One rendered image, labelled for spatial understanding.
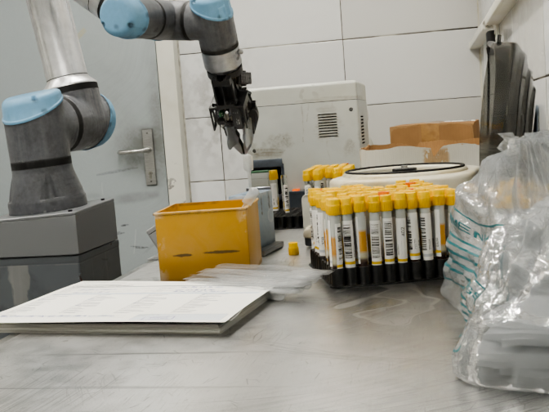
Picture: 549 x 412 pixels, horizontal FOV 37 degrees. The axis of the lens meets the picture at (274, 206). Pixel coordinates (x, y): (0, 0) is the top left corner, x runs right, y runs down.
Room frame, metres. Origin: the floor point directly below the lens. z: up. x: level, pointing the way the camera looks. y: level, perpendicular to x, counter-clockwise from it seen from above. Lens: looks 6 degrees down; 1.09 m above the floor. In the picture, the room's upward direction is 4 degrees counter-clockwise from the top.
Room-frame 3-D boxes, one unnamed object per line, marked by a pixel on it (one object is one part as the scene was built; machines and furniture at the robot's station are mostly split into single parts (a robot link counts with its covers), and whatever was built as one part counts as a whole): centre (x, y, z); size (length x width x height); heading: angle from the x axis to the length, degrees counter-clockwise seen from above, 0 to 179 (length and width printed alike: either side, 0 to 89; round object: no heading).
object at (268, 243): (1.36, 0.04, 0.92); 0.10 x 0.07 x 0.10; 161
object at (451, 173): (1.38, -0.21, 0.94); 0.30 x 0.24 x 0.12; 70
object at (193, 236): (1.20, 0.10, 0.93); 0.13 x 0.13 x 0.10; 84
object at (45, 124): (1.61, 0.45, 1.12); 0.13 x 0.12 x 0.14; 156
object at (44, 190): (1.61, 0.45, 1.00); 0.15 x 0.15 x 0.10
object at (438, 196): (1.03, -0.21, 0.93); 0.02 x 0.02 x 0.11
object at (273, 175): (1.72, -0.03, 0.93); 0.17 x 0.09 x 0.11; 169
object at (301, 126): (2.08, -0.10, 1.03); 0.31 x 0.27 x 0.30; 169
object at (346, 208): (1.02, -0.09, 0.93); 0.02 x 0.02 x 0.11
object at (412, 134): (2.40, -0.49, 0.97); 0.31 x 0.23 x 0.18; 162
